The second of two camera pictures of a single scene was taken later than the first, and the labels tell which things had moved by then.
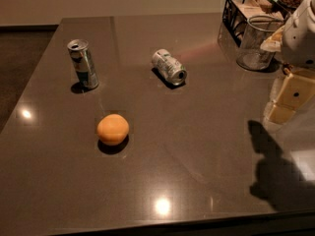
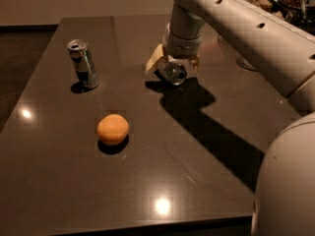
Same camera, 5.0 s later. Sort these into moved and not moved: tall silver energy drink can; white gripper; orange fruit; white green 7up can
Moved: white gripper
Not moved: orange fruit; white green 7up can; tall silver energy drink can
